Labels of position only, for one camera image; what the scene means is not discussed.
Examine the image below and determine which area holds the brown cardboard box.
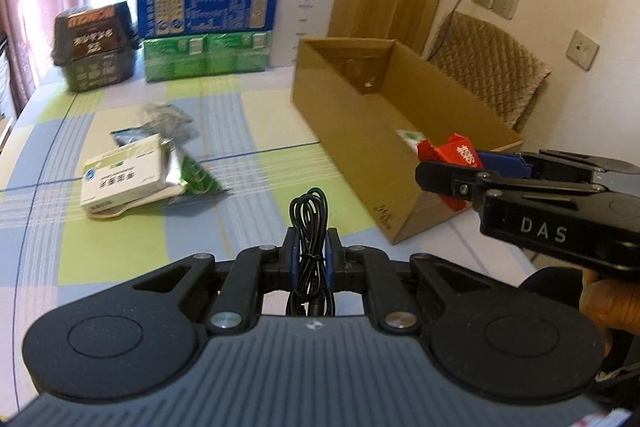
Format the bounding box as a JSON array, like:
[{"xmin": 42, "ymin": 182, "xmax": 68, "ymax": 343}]
[{"xmin": 292, "ymin": 38, "xmax": 523, "ymax": 244}]

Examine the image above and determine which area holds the checkered tablecloth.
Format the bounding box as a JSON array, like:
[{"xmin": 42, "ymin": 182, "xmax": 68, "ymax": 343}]
[{"xmin": 1, "ymin": 68, "xmax": 533, "ymax": 417}]

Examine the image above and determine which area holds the red paper packet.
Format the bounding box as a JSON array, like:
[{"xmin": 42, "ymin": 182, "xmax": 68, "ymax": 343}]
[{"xmin": 416, "ymin": 133, "xmax": 484, "ymax": 212}]

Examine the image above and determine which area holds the dark noodle bowl package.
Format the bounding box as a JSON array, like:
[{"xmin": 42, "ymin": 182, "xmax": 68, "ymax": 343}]
[{"xmin": 51, "ymin": 1, "xmax": 140, "ymax": 93}]

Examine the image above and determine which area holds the white carton box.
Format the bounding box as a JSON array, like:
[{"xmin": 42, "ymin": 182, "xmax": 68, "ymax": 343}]
[{"xmin": 270, "ymin": 0, "xmax": 334, "ymax": 67}]

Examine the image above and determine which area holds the silver green foil bag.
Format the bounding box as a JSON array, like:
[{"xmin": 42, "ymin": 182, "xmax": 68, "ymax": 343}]
[{"xmin": 111, "ymin": 124, "xmax": 228, "ymax": 197}]

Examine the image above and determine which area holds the light green carton box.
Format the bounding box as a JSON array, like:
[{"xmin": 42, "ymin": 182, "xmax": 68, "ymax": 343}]
[{"xmin": 143, "ymin": 31, "xmax": 271, "ymax": 82}]

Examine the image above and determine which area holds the black power cord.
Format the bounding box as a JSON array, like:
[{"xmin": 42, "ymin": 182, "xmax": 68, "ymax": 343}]
[{"xmin": 424, "ymin": 0, "xmax": 483, "ymax": 61}]

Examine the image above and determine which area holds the clear silver plastic bag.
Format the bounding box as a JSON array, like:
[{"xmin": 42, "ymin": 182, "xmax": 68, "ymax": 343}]
[{"xmin": 140, "ymin": 103, "xmax": 198, "ymax": 143}]

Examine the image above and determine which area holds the quilted brown chair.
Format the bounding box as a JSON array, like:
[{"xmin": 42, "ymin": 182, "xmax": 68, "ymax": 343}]
[{"xmin": 428, "ymin": 12, "xmax": 551, "ymax": 132}]

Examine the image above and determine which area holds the lower wall socket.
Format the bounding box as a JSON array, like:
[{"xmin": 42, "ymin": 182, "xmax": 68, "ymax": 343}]
[{"xmin": 565, "ymin": 29, "xmax": 600, "ymax": 72}]

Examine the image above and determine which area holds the white green large medicine box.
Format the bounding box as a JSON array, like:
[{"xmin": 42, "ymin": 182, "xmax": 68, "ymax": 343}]
[{"xmin": 79, "ymin": 134, "xmax": 165, "ymax": 213}]

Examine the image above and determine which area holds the blue carton box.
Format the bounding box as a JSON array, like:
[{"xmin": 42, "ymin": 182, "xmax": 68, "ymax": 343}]
[{"xmin": 137, "ymin": 0, "xmax": 277, "ymax": 39}]

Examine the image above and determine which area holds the person's right hand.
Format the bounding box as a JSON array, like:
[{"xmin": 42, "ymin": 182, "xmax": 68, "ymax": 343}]
[{"xmin": 579, "ymin": 269, "xmax": 640, "ymax": 355}]

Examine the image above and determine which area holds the white wall socket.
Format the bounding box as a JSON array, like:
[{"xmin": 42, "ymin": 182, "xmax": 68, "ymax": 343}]
[{"xmin": 491, "ymin": 0, "xmax": 520, "ymax": 20}]

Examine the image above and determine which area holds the black cable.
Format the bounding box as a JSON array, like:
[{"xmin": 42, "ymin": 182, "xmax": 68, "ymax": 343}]
[{"xmin": 285, "ymin": 186, "xmax": 338, "ymax": 319}]

